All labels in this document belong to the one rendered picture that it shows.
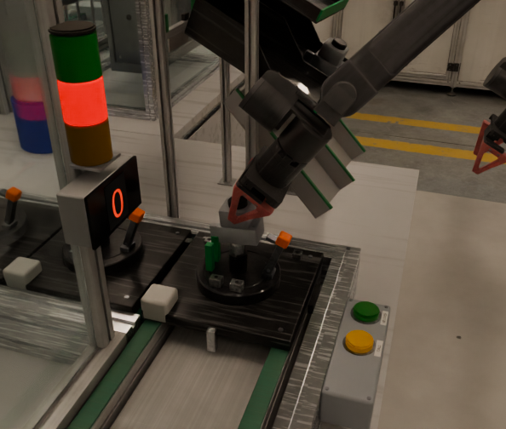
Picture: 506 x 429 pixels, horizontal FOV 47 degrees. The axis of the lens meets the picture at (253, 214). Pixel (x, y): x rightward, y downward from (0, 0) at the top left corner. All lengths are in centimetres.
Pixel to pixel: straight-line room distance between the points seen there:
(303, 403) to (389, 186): 85
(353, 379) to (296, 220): 60
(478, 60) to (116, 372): 437
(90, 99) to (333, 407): 50
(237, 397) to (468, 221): 78
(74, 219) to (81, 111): 13
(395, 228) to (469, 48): 365
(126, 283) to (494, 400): 61
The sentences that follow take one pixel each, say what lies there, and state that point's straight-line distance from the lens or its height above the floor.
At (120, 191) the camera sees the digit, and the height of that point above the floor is 121.
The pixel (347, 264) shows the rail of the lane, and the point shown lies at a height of 96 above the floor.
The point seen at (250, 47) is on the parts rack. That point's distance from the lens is 102.
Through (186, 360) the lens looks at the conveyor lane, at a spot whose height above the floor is 92.
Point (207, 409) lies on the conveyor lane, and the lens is 86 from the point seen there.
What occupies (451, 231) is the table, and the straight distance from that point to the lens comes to 139.
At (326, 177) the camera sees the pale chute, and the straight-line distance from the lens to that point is 121.
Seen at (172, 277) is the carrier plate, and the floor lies 97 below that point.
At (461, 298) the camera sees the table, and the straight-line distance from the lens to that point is 119.
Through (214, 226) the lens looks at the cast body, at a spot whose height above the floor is 107.
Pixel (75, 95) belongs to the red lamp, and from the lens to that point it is 68.
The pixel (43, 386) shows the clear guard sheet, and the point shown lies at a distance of 81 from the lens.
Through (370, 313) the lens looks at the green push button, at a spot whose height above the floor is 97.
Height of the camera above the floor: 156
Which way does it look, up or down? 31 degrees down
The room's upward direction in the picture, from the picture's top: straight up
